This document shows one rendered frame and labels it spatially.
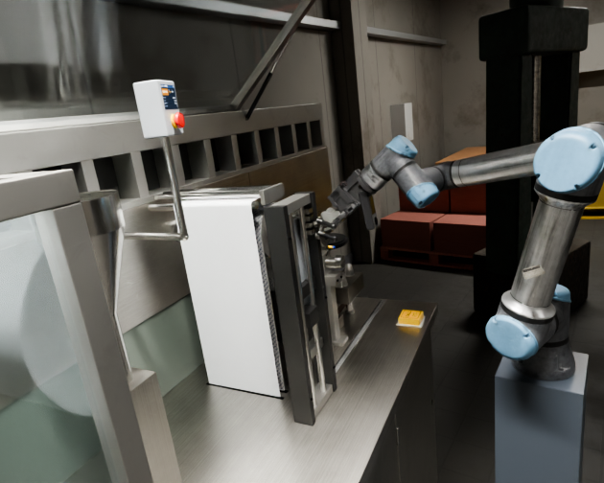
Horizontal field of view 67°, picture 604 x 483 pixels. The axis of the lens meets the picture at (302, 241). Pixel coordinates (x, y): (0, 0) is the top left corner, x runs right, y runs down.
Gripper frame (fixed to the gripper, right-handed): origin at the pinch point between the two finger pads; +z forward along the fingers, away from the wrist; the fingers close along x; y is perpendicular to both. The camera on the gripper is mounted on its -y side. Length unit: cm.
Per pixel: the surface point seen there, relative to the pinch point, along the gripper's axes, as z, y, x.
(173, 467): 28, -17, 68
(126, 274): 27, 25, 46
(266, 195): -10.4, 14.5, 31.2
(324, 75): 49, 128, -295
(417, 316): 5.6, -40.1, -15.5
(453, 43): -28, 116, -638
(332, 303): 14.2, -17.1, 4.3
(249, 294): 11.0, 0.1, 34.4
